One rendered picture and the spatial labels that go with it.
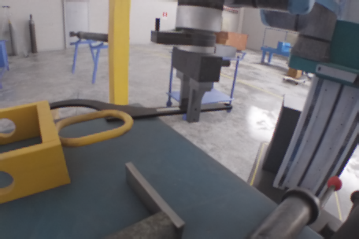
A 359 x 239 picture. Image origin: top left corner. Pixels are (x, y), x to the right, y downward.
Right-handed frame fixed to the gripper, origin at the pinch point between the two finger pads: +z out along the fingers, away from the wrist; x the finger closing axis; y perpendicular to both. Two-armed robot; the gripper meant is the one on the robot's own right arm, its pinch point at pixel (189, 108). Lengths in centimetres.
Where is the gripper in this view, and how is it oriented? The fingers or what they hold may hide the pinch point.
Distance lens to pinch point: 47.0
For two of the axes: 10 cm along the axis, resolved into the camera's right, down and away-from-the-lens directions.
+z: -0.8, 8.9, 4.6
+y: 9.3, -1.0, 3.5
